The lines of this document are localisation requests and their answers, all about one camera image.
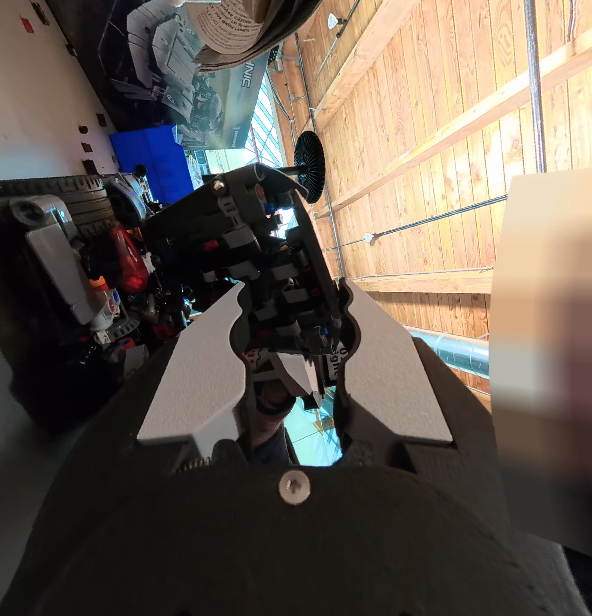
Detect scattered small lego pieces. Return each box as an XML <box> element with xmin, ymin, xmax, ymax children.
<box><xmin>19</xmin><ymin>2</ymin><xmax>108</xmax><ymax>175</ymax></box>

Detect black pole with pleated disc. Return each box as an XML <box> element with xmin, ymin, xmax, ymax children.
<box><xmin>277</xmin><ymin>131</ymin><xmax>326</xmax><ymax>204</ymax></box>

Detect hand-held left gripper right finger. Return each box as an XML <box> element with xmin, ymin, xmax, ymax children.
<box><xmin>335</xmin><ymin>277</ymin><xmax>454</xmax><ymax>446</ymax></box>

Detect blue plastic bin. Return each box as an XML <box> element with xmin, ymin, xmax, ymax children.
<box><xmin>109</xmin><ymin>124</ymin><xmax>196</xmax><ymax>205</ymax></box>

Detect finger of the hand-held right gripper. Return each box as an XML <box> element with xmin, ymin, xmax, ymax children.
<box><xmin>272</xmin><ymin>354</ymin><xmax>322</xmax><ymax>396</ymax></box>

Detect silver metal pipe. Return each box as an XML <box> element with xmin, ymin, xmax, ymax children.
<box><xmin>523</xmin><ymin>0</ymin><xmax>548</xmax><ymax>174</ymax></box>

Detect grey and black lego door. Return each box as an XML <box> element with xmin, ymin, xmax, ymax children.
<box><xmin>144</xmin><ymin>163</ymin><xmax>345</xmax><ymax>357</ymax></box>

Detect silver ventilation duct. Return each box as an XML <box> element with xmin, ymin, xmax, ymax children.
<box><xmin>404</xmin><ymin>325</ymin><xmax>490</xmax><ymax>386</ymax></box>

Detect lego set box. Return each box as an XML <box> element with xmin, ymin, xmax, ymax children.
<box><xmin>46</xmin><ymin>0</ymin><xmax>270</xmax><ymax>151</ymax></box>

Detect person's right hand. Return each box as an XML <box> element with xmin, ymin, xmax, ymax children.
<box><xmin>252</xmin><ymin>380</ymin><xmax>297</xmax><ymax>453</ymax></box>

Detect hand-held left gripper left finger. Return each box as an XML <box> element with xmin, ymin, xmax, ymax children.
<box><xmin>136</xmin><ymin>282</ymin><xmax>249</xmax><ymax>455</ymax></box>

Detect ceiling spotlight on black rod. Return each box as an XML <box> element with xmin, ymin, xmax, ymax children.
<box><xmin>327</xmin><ymin>0</ymin><xmax>361</xmax><ymax>39</ymax></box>
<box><xmin>363</xmin><ymin>195</ymin><xmax>509</xmax><ymax>244</ymax></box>

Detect grey lego car model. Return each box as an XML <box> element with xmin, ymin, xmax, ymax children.
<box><xmin>0</xmin><ymin>173</ymin><xmax>239</xmax><ymax>386</ymax></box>

